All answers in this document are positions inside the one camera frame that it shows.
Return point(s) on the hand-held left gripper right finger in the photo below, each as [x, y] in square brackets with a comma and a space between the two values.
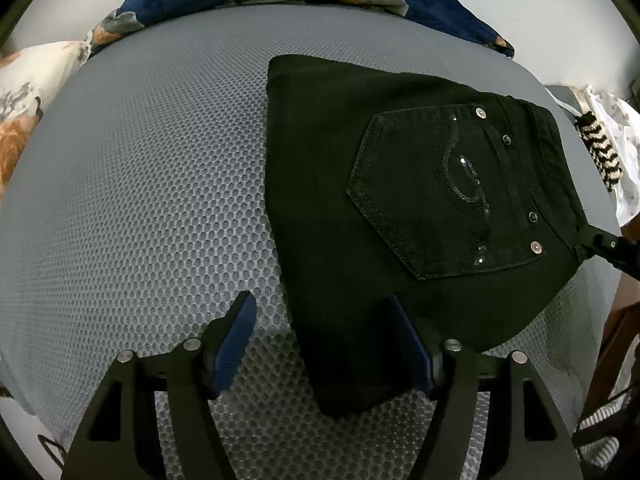
[417, 355]

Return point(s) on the floral pillow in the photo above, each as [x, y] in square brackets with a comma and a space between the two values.
[35, 75]

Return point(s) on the black pants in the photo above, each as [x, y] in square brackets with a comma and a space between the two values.
[400, 135]

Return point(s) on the blue floral blanket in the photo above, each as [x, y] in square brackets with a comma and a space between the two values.
[440, 5]

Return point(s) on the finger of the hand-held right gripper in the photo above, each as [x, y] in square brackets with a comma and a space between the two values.
[607, 247]

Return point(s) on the black white striped cloth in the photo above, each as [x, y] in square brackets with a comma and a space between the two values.
[602, 152]

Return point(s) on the grey mesh mat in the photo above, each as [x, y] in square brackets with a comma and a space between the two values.
[150, 185]

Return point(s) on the grey striped cloth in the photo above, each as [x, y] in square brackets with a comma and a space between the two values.
[600, 420]

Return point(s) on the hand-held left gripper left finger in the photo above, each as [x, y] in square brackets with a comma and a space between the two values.
[232, 345]

